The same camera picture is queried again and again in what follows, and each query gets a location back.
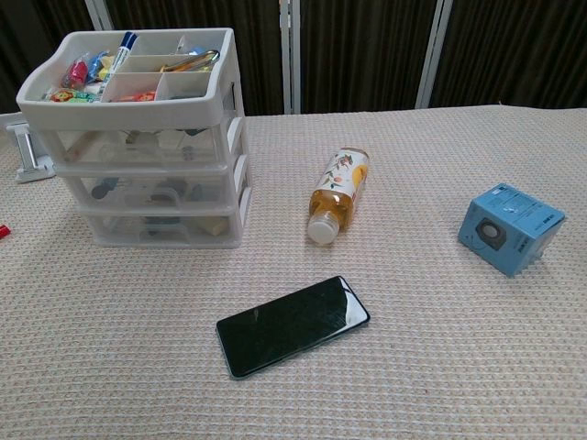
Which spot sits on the clear plastic drawer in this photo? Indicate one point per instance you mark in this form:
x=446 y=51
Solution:
x=114 y=146
x=137 y=190
x=137 y=229

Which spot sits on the amber tea bottle floral label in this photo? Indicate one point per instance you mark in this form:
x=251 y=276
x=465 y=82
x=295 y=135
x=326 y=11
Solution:
x=341 y=183

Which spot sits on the black smartphone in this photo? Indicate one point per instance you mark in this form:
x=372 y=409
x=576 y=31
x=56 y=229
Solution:
x=289 y=325

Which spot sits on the beige woven tablecloth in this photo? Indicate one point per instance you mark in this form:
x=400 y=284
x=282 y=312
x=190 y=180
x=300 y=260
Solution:
x=413 y=344

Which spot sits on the black folding partition screen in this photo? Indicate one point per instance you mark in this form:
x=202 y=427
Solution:
x=367 y=55

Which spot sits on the red orange lion packet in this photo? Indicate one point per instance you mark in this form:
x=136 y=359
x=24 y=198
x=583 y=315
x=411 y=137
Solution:
x=140 y=97

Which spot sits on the blue speaker carton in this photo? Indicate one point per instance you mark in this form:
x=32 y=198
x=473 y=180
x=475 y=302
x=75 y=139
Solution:
x=509 y=229

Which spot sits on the blue capped whiteboard marker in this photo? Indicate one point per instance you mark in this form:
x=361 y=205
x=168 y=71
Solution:
x=120 y=50

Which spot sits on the blue snack packet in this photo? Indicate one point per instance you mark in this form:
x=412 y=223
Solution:
x=100 y=64

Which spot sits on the green lion packet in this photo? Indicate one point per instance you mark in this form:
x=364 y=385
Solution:
x=64 y=95

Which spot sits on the red candy packet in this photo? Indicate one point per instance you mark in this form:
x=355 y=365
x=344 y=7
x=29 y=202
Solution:
x=75 y=73

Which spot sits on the red capped green marker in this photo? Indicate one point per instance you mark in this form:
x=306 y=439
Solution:
x=3 y=230

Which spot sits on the white compartment organizer box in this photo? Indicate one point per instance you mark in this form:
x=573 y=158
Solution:
x=137 y=112

